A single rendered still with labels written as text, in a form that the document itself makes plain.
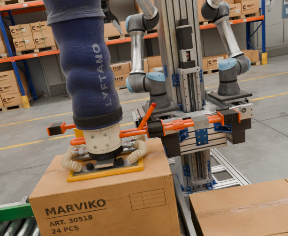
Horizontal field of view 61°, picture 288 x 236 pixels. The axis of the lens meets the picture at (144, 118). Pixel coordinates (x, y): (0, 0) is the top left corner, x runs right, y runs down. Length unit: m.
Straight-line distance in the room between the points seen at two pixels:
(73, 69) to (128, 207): 0.62
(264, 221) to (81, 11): 1.27
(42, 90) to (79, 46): 8.91
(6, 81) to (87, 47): 7.91
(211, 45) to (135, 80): 8.71
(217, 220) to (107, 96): 0.85
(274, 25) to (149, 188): 10.74
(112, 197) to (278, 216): 0.85
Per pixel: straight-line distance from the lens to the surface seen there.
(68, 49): 1.03
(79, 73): 1.03
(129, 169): 1.10
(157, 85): 1.60
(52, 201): 1.14
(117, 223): 1.17
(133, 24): 1.77
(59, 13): 1.04
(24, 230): 1.73
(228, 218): 1.45
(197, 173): 2.07
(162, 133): 1.13
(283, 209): 1.54
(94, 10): 1.05
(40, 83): 9.87
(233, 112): 1.21
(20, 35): 8.64
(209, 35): 10.24
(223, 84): 1.77
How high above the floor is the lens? 1.49
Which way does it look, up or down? 18 degrees down
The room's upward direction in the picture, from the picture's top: 9 degrees counter-clockwise
